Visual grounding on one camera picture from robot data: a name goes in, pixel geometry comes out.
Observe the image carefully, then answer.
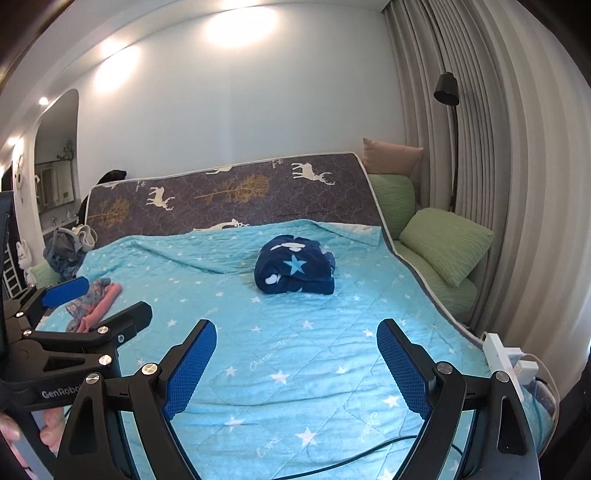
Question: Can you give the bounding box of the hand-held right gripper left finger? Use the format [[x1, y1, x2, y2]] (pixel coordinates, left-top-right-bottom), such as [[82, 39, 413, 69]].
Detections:
[[54, 318, 218, 480]]

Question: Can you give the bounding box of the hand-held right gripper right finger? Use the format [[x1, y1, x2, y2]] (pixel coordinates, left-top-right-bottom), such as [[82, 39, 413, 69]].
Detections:
[[376, 318, 541, 480]]

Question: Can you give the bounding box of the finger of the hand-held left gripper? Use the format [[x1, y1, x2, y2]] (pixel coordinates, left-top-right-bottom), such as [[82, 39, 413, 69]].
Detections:
[[9, 301, 153, 382], [7, 276, 91, 324]]

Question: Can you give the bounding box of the navy star print fleece robe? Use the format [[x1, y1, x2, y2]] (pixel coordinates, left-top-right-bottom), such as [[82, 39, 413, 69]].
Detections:
[[254, 234, 337, 296]]

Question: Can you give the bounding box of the pile of grey blue clothes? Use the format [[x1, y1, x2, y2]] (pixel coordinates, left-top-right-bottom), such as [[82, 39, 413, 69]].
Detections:
[[44, 224, 99, 282]]

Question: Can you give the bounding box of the person's left hand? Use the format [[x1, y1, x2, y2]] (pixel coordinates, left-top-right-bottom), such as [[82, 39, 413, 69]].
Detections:
[[0, 408, 69, 467]]

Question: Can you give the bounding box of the green cushion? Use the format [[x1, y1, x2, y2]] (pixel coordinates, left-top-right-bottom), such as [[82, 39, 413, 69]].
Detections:
[[30, 261, 62, 289]]

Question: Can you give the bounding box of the pink floral small garment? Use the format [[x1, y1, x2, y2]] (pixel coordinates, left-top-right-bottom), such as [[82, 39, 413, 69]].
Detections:
[[65, 278, 123, 334]]

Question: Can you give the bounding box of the white rabbit figure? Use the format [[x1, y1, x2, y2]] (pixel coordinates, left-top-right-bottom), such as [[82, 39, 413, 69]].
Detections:
[[16, 240, 36, 283]]

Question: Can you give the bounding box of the white rack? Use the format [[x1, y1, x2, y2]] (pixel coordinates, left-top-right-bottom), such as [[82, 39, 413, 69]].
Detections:
[[2, 244, 22, 297]]

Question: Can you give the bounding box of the turquoise star print blanket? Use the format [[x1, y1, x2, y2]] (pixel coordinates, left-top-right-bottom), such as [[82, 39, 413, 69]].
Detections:
[[28, 219, 555, 480]]

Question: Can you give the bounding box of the white power strip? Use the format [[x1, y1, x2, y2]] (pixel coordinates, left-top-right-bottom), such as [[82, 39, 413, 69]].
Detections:
[[482, 333, 525, 398]]

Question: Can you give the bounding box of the white charger plug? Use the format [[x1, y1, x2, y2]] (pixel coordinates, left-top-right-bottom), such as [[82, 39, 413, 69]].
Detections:
[[508, 348, 540, 382]]

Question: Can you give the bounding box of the green pillow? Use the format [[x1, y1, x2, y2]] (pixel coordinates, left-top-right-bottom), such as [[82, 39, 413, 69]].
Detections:
[[398, 208, 495, 287], [368, 173, 416, 228]]

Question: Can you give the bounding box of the purple deer print mattress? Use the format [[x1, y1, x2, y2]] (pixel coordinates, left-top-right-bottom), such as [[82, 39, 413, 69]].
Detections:
[[85, 152, 384, 241]]

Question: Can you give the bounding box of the beige curtain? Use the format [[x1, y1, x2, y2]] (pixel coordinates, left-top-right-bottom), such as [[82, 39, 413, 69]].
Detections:
[[383, 0, 591, 370]]

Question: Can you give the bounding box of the black floor lamp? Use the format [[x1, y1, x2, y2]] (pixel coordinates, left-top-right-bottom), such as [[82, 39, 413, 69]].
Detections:
[[433, 72, 461, 214]]

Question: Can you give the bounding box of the black cable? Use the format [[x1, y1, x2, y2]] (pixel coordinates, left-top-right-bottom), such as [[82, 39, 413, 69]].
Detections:
[[277, 434, 422, 479]]

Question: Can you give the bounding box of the arched wall mirror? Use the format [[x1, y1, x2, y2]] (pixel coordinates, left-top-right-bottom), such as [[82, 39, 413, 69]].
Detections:
[[34, 90, 81, 232]]

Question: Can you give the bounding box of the white cable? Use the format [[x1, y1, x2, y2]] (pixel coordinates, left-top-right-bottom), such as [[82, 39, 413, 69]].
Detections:
[[526, 353, 562, 417]]

